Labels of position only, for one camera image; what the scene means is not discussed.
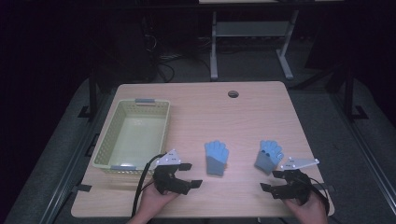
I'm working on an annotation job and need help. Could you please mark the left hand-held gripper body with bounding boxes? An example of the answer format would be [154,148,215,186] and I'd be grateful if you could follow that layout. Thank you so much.
[151,148,192,196]

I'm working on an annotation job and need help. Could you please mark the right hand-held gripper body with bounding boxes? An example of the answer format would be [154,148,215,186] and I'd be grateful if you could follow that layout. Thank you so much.
[271,156,321,206]

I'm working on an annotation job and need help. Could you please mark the blue grey glove dark dots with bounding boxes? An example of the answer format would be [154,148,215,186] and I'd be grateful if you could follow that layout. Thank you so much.
[253,139,285,175]

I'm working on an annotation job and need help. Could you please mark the plain blue grey glove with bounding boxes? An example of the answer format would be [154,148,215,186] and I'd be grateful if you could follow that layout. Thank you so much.
[204,140,231,177]

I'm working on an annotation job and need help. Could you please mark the pale yellow plastic basket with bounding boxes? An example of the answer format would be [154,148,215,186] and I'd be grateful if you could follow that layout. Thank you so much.
[92,98,172,175]

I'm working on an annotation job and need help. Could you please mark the person's left hand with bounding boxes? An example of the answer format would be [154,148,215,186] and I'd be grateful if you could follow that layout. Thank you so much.
[133,182,180,224]

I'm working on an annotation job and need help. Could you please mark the person's right hand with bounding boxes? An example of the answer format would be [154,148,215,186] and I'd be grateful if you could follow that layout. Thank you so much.
[282,191,330,224]

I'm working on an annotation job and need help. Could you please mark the black tape strip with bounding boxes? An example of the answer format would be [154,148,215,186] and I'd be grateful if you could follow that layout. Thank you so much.
[72,184,93,193]
[312,183,336,192]

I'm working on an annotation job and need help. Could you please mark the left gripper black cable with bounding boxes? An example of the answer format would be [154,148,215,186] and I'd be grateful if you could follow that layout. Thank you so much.
[131,152,167,217]

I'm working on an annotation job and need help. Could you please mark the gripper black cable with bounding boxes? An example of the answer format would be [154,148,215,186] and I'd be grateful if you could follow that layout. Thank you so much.
[306,175,331,216]
[131,152,167,217]

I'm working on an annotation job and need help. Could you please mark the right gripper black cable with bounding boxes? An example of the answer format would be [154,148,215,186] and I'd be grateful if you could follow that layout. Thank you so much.
[306,175,331,216]

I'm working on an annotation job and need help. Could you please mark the aluminium floor rail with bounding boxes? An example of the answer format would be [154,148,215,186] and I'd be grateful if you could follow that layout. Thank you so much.
[330,91,396,217]
[38,92,108,224]

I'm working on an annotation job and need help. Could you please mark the floor cables bundle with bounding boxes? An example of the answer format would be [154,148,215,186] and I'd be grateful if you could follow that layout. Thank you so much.
[151,52,183,84]

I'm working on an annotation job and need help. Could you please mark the black stand post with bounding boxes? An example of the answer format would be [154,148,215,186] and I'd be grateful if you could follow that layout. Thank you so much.
[78,69,100,121]
[343,63,369,123]

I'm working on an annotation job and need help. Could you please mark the white metal table frame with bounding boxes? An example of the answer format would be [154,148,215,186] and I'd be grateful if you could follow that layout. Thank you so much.
[209,10,300,81]

